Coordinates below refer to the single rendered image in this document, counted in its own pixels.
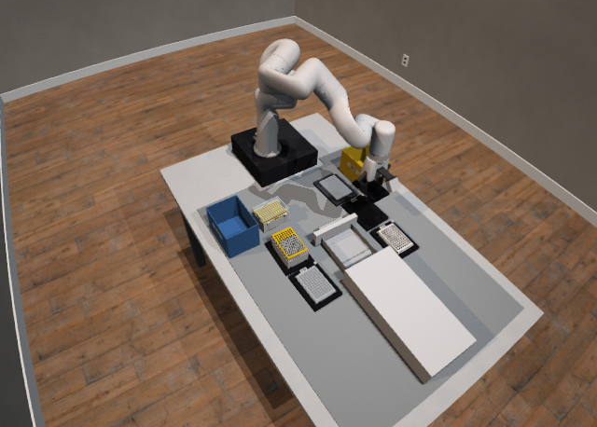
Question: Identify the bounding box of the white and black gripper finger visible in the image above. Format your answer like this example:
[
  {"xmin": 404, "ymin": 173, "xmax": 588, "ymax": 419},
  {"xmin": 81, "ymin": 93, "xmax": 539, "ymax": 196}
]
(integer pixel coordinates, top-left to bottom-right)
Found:
[
  {"xmin": 356, "ymin": 172, "xmax": 369, "ymax": 194},
  {"xmin": 376, "ymin": 164, "xmax": 391, "ymax": 185}
]

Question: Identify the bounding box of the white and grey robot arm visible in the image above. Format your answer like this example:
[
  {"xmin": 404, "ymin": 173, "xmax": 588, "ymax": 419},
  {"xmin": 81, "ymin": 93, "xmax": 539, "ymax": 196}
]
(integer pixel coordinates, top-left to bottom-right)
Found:
[{"xmin": 253, "ymin": 39, "xmax": 396, "ymax": 161}]

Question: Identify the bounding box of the yellow open-top bin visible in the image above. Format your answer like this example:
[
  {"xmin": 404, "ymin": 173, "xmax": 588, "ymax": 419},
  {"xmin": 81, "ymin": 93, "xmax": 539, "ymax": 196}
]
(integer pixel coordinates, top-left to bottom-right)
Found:
[{"xmin": 340, "ymin": 145, "xmax": 369, "ymax": 182}]

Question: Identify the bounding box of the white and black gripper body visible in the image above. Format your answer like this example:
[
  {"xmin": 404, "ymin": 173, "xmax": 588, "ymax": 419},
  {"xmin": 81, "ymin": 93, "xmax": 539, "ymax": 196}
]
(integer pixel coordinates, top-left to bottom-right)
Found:
[{"xmin": 360, "ymin": 155, "xmax": 389, "ymax": 182}]

